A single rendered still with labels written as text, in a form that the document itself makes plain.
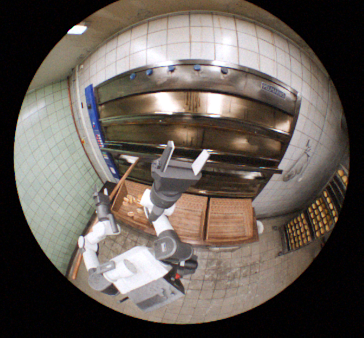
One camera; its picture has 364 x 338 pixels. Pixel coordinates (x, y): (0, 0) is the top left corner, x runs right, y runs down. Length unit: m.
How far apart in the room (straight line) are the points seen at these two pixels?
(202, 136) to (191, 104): 0.24
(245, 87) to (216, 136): 0.42
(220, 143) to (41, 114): 2.25
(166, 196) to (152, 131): 0.66
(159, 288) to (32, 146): 1.94
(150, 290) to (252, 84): 1.15
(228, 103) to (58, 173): 2.28
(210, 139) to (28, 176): 2.32
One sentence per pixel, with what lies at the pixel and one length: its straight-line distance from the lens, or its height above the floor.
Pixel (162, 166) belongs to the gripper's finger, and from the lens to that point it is 0.20.
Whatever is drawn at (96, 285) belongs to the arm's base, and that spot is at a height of 1.42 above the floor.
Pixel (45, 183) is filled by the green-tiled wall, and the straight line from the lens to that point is 2.03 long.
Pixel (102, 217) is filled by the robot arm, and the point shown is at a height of 1.43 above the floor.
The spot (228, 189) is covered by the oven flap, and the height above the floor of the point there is 1.00.
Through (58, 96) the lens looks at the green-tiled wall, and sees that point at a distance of 2.03.
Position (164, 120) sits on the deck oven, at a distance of 0.77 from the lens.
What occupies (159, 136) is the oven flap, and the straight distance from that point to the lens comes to 0.82.
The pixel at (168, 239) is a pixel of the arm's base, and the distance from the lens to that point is 0.45.
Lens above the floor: 1.85
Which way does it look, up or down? 35 degrees down
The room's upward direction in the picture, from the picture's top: straight up
